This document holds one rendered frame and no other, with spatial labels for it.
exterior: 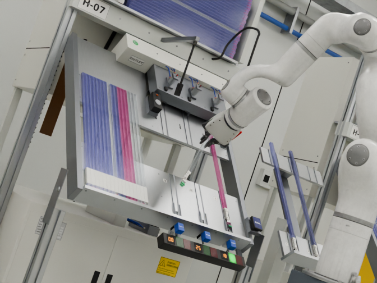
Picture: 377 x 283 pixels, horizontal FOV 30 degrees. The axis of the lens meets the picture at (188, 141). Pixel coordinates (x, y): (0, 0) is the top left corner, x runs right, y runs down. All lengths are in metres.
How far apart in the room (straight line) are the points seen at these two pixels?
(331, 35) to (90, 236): 1.07
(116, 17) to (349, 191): 1.12
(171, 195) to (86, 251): 0.38
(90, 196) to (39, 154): 2.02
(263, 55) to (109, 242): 2.62
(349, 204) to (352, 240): 0.10
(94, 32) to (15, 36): 1.32
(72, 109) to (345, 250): 0.97
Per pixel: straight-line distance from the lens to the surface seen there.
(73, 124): 2.28
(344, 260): 2.06
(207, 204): 2.44
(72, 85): 2.41
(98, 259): 2.54
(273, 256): 2.70
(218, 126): 2.41
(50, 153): 4.16
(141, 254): 2.61
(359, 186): 2.05
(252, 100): 2.28
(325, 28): 2.28
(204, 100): 2.72
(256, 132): 4.86
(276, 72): 2.29
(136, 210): 2.21
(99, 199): 2.15
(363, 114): 2.14
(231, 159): 2.68
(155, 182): 2.33
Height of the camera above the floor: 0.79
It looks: 5 degrees up
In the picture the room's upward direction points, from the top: 19 degrees clockwise
